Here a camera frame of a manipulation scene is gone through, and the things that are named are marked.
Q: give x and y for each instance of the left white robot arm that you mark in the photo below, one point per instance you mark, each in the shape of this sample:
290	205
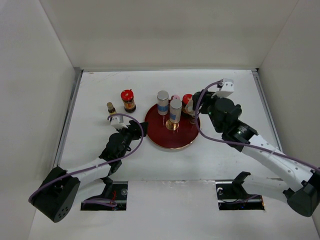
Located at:
58	191

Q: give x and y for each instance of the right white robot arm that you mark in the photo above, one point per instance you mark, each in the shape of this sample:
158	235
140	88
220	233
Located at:
299	186

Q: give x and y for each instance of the white lid spice jar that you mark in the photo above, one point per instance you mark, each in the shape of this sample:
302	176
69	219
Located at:
175	111

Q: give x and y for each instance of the small yellow liquid bottle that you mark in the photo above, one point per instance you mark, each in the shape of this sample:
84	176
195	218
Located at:
111	109

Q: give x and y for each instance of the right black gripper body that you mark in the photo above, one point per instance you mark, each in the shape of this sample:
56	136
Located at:
211	110

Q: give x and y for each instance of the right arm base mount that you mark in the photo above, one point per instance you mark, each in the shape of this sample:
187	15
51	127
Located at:
231	196

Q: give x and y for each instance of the black cap brown spice bottle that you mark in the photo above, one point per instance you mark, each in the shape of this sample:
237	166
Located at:
192	120

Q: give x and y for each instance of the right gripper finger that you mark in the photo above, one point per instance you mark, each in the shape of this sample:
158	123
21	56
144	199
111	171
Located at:
201	110
203	98

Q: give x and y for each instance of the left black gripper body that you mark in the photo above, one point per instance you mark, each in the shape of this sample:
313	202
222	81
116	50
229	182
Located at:
128	136

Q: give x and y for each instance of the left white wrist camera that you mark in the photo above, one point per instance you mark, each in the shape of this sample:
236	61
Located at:
117	121

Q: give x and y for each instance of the black cap grinder bottle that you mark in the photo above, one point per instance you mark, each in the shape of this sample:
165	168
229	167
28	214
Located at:
189	108

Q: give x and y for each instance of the red round tray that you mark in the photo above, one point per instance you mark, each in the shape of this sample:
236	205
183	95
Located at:
166	134

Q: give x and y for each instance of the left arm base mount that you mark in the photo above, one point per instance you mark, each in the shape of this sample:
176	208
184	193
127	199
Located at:
111	196

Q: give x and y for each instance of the red lid sauce jar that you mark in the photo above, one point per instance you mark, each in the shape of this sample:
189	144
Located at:
185	100
127	97

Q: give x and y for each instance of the pink cap small jar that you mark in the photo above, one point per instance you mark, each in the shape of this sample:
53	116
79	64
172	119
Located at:
175	97

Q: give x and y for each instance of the silver lid blue label jar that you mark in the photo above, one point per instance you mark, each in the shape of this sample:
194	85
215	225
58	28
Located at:
162	102

